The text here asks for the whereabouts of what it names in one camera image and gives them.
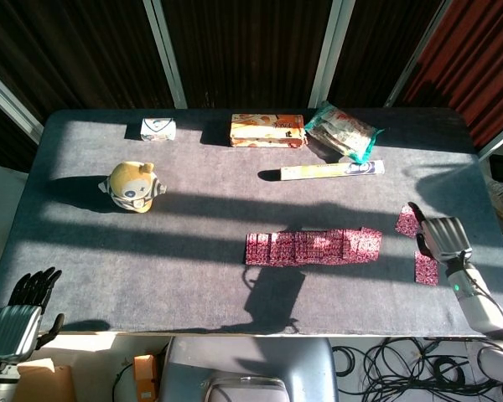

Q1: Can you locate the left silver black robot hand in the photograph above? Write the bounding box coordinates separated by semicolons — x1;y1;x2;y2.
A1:
0;266;66;364

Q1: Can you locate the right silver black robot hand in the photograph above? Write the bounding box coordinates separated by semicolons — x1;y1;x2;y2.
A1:
407;202;474;265

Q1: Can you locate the row of red packets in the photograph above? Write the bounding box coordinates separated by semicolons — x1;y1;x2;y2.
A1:
245;227;383;267

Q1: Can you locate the brown cardboard box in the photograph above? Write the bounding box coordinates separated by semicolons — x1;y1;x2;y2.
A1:
15;358;75;402

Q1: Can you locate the dark grey table cloth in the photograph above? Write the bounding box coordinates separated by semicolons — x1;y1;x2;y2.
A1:
0;107;503;338

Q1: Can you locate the small orange box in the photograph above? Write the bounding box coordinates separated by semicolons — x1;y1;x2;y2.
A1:
132;353;158;401

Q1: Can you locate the long yellow toothpaste box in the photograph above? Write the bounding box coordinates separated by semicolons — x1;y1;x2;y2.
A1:
279;160;386;182

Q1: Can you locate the teal edged snack bag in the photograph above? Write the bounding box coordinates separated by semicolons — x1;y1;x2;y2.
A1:
303;100;385;164

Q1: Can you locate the yellow striped plush toy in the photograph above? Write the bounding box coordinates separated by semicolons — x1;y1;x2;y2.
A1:
98;161;169;214

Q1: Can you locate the orange red curtain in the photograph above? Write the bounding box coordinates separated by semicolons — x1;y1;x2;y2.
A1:
402;0;503;147

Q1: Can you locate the orange snack box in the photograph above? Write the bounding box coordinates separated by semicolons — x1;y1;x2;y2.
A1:
229;113;309;149

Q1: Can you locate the grey robot torso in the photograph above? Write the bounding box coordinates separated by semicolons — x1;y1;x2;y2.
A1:
158;337;340;402

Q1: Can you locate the light grey rounded housing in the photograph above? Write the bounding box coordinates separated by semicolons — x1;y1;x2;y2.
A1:
203;374;293;402

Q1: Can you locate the small white blue box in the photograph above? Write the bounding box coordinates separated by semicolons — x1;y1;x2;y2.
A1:
140;117;178;142

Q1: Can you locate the dark brown curtain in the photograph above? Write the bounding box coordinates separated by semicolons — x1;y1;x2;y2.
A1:
161;0;334;111

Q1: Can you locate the white window frame post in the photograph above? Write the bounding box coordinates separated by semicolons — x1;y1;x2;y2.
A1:
477;121;503;161
308;0;355;109
0;62;45;143
383;0;452;108
142;0;189;110

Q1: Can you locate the black cable tangle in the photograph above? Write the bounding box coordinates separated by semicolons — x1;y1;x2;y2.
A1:
330;334;503;402

